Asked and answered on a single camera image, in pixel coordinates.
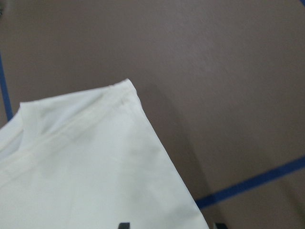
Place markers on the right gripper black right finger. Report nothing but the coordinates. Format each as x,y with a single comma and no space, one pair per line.
219,226

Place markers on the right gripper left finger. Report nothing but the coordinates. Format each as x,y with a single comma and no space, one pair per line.
124,225

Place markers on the cream long-sleeve cat shirt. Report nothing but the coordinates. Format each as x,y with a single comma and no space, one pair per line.
90,160

